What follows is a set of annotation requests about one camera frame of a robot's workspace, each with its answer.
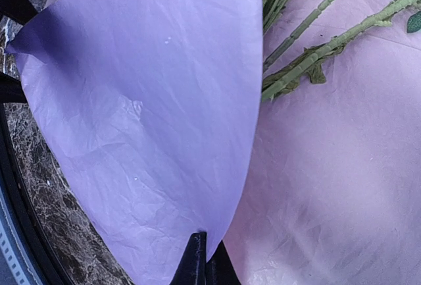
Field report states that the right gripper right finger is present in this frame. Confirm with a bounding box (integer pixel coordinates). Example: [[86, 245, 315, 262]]
[[206, 242, 241, 285]]

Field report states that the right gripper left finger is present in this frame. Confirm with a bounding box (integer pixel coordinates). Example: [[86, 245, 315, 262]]
[[173, 232, 207, 285]]

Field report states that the pink purple wrapping paper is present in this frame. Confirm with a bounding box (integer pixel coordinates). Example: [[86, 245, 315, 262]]
[[7, 0, 420, 284]]

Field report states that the pale yellow flower stem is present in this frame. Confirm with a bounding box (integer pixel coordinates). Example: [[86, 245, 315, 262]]
[[260, 0, 420, 102]]

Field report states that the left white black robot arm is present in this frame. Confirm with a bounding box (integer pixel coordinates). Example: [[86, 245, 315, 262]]
[[1, 0, 38, 26]]

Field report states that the white slotted cable duct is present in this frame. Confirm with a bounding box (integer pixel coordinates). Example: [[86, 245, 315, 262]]
[[1, 203, 30, 285]]

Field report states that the black front rail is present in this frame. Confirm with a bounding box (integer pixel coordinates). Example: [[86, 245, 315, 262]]
[[1, 73, 74, 284]]

